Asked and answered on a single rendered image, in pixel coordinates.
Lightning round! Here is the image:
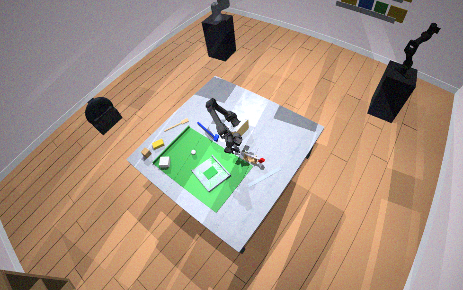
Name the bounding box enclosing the blue putter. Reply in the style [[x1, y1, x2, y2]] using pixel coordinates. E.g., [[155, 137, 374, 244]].
[[198, 122, 219, 142]]

